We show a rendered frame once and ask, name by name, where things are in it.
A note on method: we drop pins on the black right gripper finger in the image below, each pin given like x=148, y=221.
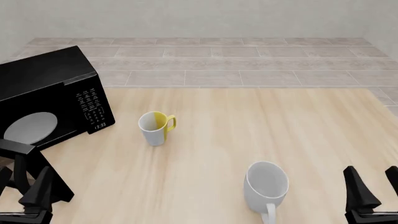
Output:
x=394, y=175
x=360, y=196

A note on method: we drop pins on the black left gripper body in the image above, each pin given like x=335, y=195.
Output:
x=21, y=217

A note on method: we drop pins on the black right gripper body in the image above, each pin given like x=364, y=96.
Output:
x=376, y=218

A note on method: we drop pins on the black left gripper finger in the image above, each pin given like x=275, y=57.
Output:
x=38, y=193
x=4, y=179

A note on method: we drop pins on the black microwave oven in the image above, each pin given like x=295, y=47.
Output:
x=46, y=74

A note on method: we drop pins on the grey round glass turntable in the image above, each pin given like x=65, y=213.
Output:
x=31, y=127

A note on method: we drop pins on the white and yellow mug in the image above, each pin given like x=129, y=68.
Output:
x=154, y=136

